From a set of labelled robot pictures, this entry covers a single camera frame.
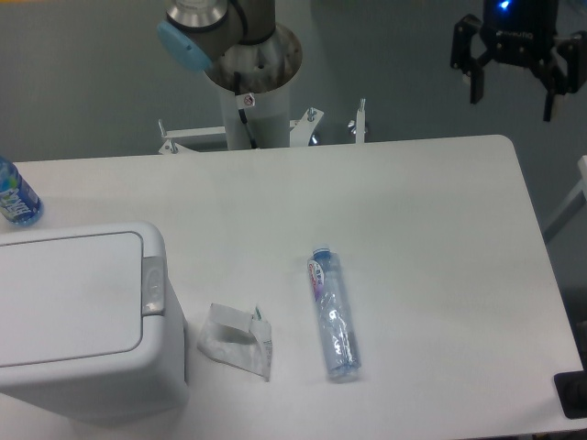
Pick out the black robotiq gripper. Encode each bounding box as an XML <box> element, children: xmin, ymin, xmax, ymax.
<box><xmin>449</xmin><ymin>0</ymin><xmax>586</xmax><ymax>122</ymax></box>

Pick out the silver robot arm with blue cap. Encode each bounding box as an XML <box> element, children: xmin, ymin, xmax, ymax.
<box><xmin>157</xmin><ymin>1</ymin><xmax>586</xmax><ymax>121</ymax></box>

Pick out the grey trash can push button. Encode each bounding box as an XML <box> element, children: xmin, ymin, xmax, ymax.
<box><xmin>141</xmin><ymin>257</ymin><xmax>166</xmax><ymax>316</ymax></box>

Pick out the white plastic trash can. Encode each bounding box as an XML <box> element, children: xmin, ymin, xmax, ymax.
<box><xmin>1</xmin><ymin>222</ymin><xmax>189</xmax><ymax>423</ymax></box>

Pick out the clear empty plastic bottle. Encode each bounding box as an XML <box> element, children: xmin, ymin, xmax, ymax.
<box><xmin>306</xmin><ymin>245</ymin><xmax>361</xmax><ymax>383</ymax></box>

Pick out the black clamp at table edge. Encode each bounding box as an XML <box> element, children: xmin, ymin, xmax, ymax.
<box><xmin>554</xmin><ymin>370</ymin><xmax>586</xmax><ymax>420</ymax></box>

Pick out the crumpled white paper wrapper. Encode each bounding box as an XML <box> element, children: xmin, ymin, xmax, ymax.
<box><xmin>197</xmin><ymin>303</ymin><xmax>273</xmax><ymax>381</ymax></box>

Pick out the blue labelled drink bottle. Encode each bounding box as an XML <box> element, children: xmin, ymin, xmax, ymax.
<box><xmin>1</xmin><ymin>157</ymin><xmax>43</xmax><ymax>226</ymax></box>

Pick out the white frame at right edge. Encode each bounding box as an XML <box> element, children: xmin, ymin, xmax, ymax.
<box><xmin>542</xmin><ymin>155</ymin><xmax>586</xmax><ymax>244</ymax></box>

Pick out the white pedestal base frame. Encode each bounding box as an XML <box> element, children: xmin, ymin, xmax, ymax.
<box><xmin>158</xmin><ymin>98</ymin><xmax>369</xmax><ymax>155</ymax></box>

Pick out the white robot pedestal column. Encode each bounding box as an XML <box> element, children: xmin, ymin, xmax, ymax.
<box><xmin>205</xmin><ymin>24</ymin><xmax>303</xmax><ymax>149</ymax></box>

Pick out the black cable on pedestal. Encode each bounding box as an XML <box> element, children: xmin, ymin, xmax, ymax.
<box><xmin>232</xmin><ymin>71</ymin><xmax>258</xmax><ymax>150</ymax></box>

